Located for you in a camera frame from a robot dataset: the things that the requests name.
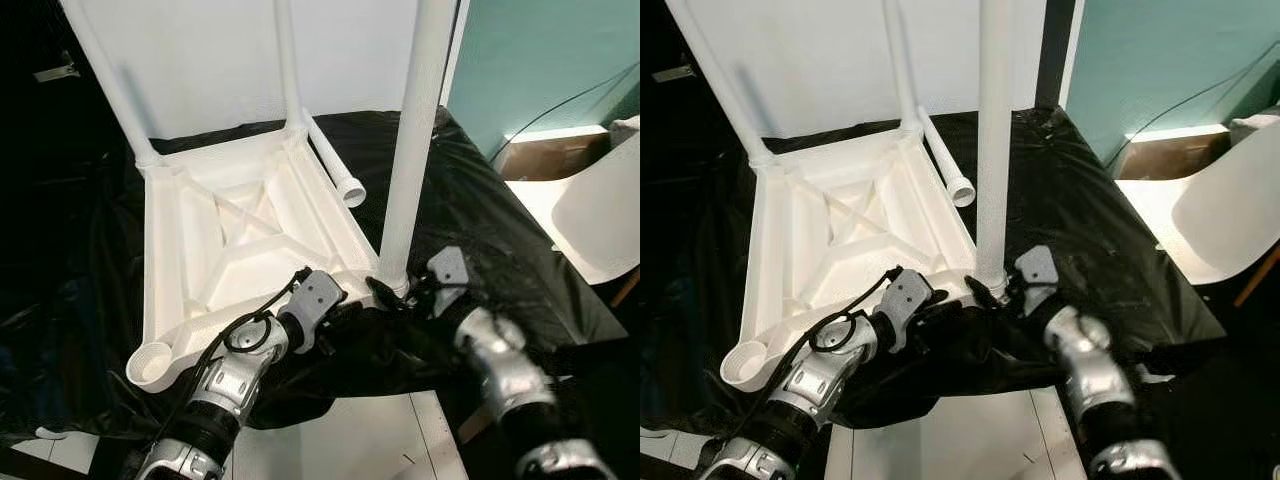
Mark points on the white bag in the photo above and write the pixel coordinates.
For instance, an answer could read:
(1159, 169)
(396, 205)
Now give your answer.
(628, 128)
(1255, 125)

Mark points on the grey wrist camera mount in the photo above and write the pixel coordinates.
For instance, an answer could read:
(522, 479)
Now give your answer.
(448, 268)
(908, 296)
(318, 298)
(1038, 268)

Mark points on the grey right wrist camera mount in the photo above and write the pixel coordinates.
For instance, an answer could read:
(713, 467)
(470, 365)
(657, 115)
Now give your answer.
(1038, 268)
(448, 268)

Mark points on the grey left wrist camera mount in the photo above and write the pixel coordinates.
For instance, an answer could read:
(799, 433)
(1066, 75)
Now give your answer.
(908, 296)
(318, 298)

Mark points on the brown box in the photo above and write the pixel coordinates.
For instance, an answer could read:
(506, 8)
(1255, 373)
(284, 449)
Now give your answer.
(550, 158)

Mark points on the black table cloth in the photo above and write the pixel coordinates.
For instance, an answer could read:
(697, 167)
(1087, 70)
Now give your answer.
(520, 220)
(1110, 220)

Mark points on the white plastic table top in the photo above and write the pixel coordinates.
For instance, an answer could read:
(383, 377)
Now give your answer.
(840, 250)
(240, 250)

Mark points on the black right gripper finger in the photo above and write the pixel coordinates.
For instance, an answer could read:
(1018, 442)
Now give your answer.
(385, 291)
(982, 287)

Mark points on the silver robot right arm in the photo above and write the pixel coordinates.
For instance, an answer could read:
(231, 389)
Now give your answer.
(510, 375)
(1095, 375)

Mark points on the large white backdrop panel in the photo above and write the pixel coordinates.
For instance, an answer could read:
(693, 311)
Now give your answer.
(200, 60)
(820, 60)

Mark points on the white shell chair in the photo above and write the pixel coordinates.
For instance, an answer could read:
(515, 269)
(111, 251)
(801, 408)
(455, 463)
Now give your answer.
(1230, 215)
(600, 220)

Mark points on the small grey metal plate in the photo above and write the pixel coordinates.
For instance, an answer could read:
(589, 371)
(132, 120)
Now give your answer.
(673, 73)
(55, 73)

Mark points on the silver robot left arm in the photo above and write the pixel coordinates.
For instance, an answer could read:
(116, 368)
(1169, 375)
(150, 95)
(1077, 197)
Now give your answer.
(235, 380)
(820, 380)

